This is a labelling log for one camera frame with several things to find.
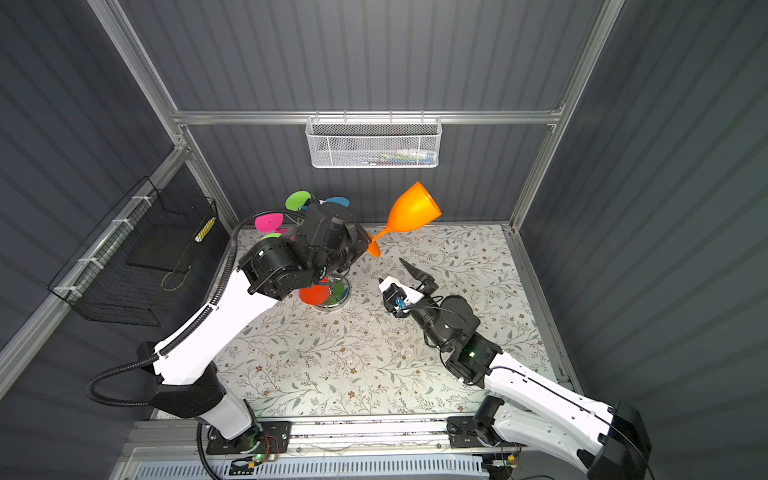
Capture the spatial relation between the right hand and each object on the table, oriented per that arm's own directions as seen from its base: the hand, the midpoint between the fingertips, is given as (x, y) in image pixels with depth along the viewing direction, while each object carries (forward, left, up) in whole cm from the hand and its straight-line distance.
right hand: (400, 269), depth 65 cm
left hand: (+5, +6, +7) cm, 10 cm away
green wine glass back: (+25, +29, -1) cm, 38 cm away
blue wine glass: (+24, +17, 0) cm, 30 cm away
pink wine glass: (+16, +34, -1) cm, 38 cm away
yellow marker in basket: (+19, +54, -5) cm, 58 cm away
